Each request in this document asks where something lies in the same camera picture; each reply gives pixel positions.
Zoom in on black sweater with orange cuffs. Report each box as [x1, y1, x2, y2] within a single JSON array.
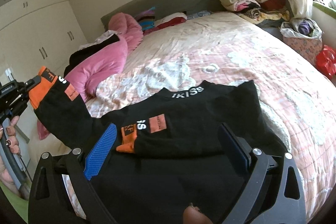
[[29, 69, 286, 223]]

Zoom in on green sleeve left forearm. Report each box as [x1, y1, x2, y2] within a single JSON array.
[[0, 182, 29, 223]]

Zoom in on floral bag with clothes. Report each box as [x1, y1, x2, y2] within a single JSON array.
[[280, 18, 323, 66]]

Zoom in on red white folded clothes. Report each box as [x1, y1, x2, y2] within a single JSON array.
[[143, 12, 187, 35]]

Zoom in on left hand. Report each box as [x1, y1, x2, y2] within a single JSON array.
[[1, 117, 22, 191]]

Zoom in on right hand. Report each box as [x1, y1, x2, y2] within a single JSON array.
[[183, 203, 213, 224]]

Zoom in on cream wardrobe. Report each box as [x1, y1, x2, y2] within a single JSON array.
[[1, 0, 87, 81]]

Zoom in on pink quilt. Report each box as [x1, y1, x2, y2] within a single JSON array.
[[36, 12, 145, 141]]

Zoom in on pink white bedspread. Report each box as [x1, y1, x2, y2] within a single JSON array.
[[26, 11, 336, 222]]

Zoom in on black garment on quilt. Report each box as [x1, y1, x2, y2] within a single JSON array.
[[64, 34, 120, 76]]

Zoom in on red plastic bag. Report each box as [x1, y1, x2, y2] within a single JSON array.
[[316, 45, 336, 80]]

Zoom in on grey headboard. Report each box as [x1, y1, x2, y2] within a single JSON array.
[[101, 0, 224, 30]]

